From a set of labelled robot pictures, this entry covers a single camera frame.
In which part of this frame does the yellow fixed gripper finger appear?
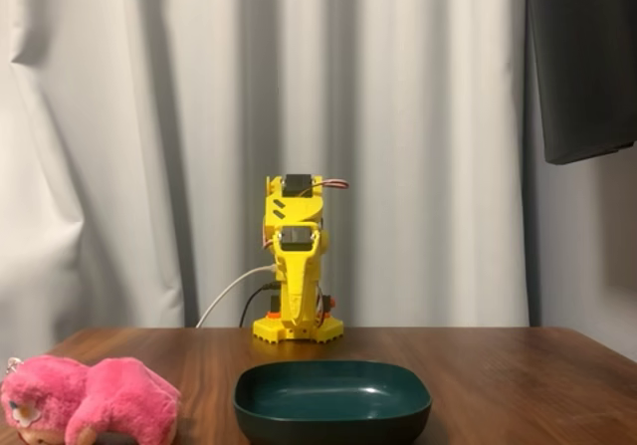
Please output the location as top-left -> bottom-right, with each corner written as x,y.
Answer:
305,264 -> 324,325

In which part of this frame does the yellow moving gripper finger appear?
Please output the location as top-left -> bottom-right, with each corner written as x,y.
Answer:
275,249 -> 319,328

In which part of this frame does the yellow gripper body with servo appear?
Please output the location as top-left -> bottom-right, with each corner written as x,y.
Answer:
271,221 -> 332,268

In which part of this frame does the pink plush strawberry bear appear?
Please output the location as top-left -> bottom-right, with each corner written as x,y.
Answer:
0,353 -> 183,445

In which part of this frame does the yellow robot base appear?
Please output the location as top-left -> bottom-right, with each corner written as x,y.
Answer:
251,310 -> 346,345

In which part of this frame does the dark green plastic bin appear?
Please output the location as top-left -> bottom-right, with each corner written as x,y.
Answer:
232,359 -> 434,444

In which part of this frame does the white curtain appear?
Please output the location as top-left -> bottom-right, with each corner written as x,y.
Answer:
0,0 -> 544,382

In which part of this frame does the black hanging cloth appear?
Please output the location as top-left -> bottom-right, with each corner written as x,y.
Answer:
524,0 -> 637,167

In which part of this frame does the black data cable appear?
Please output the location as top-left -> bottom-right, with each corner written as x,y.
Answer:
238,280 -> 281,330

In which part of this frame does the white power cable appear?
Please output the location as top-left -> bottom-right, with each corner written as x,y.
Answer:
194,263 -> 278,330

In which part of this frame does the pink white servo wire loop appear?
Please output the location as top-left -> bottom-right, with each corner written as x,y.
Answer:
309,176 -> 351,194

